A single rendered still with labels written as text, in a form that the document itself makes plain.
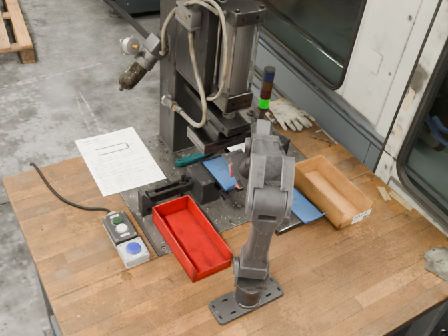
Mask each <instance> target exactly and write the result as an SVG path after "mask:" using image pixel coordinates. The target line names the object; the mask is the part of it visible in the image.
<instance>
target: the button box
mask: <svg viewBox="0 0 448 336"><path fill-rule="evenodd" d="M29 165H30V166H34V168H35V169H36V170H37V172H38V174H39V175H40V176H41V178H42V180H43V181H44V182H45V184H46V186H48V188H49V189H50V190H51V191H52V192H53V194H54V195H56V196H57V197H58V198H59V199H60V200H62V201H64V202H65V203H67V204H69V205H72V206H74V207H78V208H80V209H85V210H98V211H106V212H108V213H109V214H108V216H105V217H102V222H103V226H104V228H105V230H106V232H107V234H108V235H109V237H110V239H111V241H112V242H113V244H114V246H115V248H116V249H117V246H118V245H119V244H121V243H124V242H127V241H130V240H132V239H135V238H138V233H137V232H136V230H135V228H134V226H133V225H132V223H131V222H130V220H129V218H128V216H127V215H126V213H125V212H124V211H119V212H114V211H110V210H109V209H107V208H103V207H84V206H82V205H78V204H75V203H72V202H70V201H68V200H66V199H64V198H63V197H62V196H60V195H59V194H58V193H57V192H56V191H55V190H54V189H53V188H52V187H51V186H50V184H49V183H48V182H47V180H46V178H45V177H44V176H43V174H42V172H41V171H40V170H39V168H38V167H37V166H36V164H34V163H33V162H31V163H30V164H29ZM116 216H120V217H122V219H123V222H122V224H126V226H127V230H126V231H125V232H123V233H120V232H118V231H117V226H118V225H115V224H113V222H112V220H113V218H114V217H116Z"/></svg>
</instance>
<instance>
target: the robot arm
mask: <svg viewBox="0 0 448 336"><path fill-rule="evenodd" d="M272 130H273V126H272V124H271V120H265V119H257V121H256V122H254V123H253V124H252V128H251V137H249V138H246V139H245V150H244V153H240V154H237V155H234V156H231V157H230V159H229V160H231V161H232V163H230V164H229V165H228V166H229V172H230V177H235V179H236V181H237V182H236V184H235V187H237V188H239V189H241V188H244V189H243V190H247V194H246V201H245V213H246V214H251V216H250V221H251V230H250V233H249V238H248V240H247V242H246V244H244V246H241V250H240V254H239V257H234V260H233V274H234V287H237V288H236V290H234V291H232V292H230V293H227V294H225V295H223V296H221V297H219V298H216V299H214V300H212V301H210V302H209V304H208V308H209V310H210V312H211V313H212V314H213V316H214V318H215V319H216V321H217V322H218V324H219V325H221V326H224V325H226V324H228V323H230V322H232V321H234V320H236V319H238V318H240V317H242V316H244V315H246V314H248V313H250V312H252V311H254V310H256V309H258V308H260V307H262V306H264V305H266V304H268V303H270V302H272V301H274V300H276V299H278V298H280V297H282V296H283V294H284V290H283V289H282V287H281V286H280V285H279V284H278V282H277V281H276V280H275V278H274V277H273V276H272V275H269V268H270V260H269V247H270V244H271V240H272V236H273V234H274V232H275V230H276V228H277V227H278V226H279V225H280V224H282V220H283V218H284V217H285V218H289V217H290V214H291V208H292V202H293V185H294V176H295V158H294V157H288V156H287V155H286V153H285V151H284V149H283V147H282V146H281V147H280V138H279V136H274V135H272ZM264 180H265V181H277V182H281V186H280V187H275V186H268V185H263V184H264ZM213 307H214V308H213ZM220 318H221V319H220Z"/></svg>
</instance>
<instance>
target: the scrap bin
mask: <svg viewBox="0 0 448 336"><path fill-rule="evenodd" d="M152 220H153V222H154V224H155V226H156V228H157V229H158V230H159V232H160V234H161V235H162V236H163V238H164V240H165V241H166V243H167V244H168V246H169V248H170V249H171V250H172V252H173V254H174V255H175V256H176V258H177V260H178V262H179V263H180V264H181V266H182V268H183V269H184V271H185V272H186V274H187V275H188V277H189V278H190V280H191V282H192V283H194V282H196V281H199V280H201V279H204V278H206V277H208V276H210V275H212V274H215V273H217V272H219V271H222V270H224V269H226V268H228V267H230V266H231V260H232V256H233V252H232V251H231V250H230V248H229V247H228V246H227V244H226V243H225V242H224V240H223V239H222V238H221V236H220V235H219V234H218V232H217V231H216V230H215V228H214V227H213V226H212V224H211V223H210V222H209V220H208V219H207V218H206V216H205V215H204V214H203V212H202V211H201V210H200V208H199V207H198V206H197V204H196V203H195V202H194V200H193V199H192V198H191V196H190V195H189V194H188V195H185V196H182V197H179V198H176V199H173V200H171V201H168V202H165V203H162V204H159V205H156V206H154V207H152Z"/></svg>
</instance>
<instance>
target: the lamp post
mask: <svg viewBox="0 0 448 336"><path fill-rule="evenodd" d="M264 71H265V72H267V73H274V72H276V70H275V68H274V67H273V66H266V67H265V68H264ZM257 108H258V110H260V112H259V119H264V118H265V112H266V111H268V110H269V107H268V108H266V109H262V108H260V107H259V106H257Z"/></svg>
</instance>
